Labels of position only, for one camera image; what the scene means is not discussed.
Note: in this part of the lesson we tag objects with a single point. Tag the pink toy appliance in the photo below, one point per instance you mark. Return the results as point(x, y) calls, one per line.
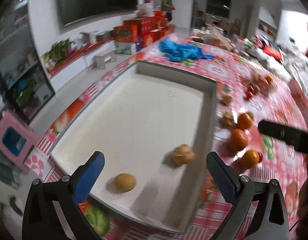
point(17, 139)

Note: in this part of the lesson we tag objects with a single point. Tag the grey white storage tray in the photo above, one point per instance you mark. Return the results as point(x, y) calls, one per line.
point(136, 122)

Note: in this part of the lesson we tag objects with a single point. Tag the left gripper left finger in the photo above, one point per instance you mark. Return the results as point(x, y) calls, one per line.
point(40, 219)

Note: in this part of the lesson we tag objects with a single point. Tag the brown kiwi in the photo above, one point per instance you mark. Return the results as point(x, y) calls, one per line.
point(251, 115)
point(125, 182)

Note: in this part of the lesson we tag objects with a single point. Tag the red gift boxes stack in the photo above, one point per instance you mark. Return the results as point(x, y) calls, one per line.
point(149, 26)

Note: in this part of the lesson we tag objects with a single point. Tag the tan walnut on table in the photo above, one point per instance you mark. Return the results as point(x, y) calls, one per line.
point(227, 120)

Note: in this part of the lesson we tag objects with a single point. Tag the blue plastic gloves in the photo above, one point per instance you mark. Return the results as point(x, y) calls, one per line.
point(180, 52)

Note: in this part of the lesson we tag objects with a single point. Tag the person in green jacket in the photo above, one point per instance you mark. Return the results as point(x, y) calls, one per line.
point(167, 7)

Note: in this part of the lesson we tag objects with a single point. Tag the far tan walnut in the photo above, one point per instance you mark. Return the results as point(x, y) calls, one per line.
point(226, 99)

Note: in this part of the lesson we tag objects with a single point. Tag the orange mandarin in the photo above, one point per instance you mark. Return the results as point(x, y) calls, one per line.
point(237, 141)
point(250, 159)
point(244, 121)

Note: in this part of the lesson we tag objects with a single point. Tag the green potted plant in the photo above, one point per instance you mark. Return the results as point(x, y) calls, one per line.
point(58, 53)

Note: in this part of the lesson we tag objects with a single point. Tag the red checkered tablecloth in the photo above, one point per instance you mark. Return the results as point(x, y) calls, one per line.
point(230, 72)

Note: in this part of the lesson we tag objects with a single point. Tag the brown kiwi in tray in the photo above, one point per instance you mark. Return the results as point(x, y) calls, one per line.
point(125, 182)

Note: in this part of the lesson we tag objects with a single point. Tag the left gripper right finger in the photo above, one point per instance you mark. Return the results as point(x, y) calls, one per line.
point(270, 220)

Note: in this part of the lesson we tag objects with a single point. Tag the red cherry tomato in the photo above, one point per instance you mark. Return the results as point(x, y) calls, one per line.
point(251, 89)
point(249, 95)
point(260, 157)

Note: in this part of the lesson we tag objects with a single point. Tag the clear glass fruit bowl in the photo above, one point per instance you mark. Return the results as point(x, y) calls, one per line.
point(263, 84)

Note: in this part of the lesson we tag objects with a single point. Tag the small white stool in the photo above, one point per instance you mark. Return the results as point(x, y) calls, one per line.
point(100, 59)

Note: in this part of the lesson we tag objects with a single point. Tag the red cherry tomato near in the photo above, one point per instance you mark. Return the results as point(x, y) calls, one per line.
point(260, 157)

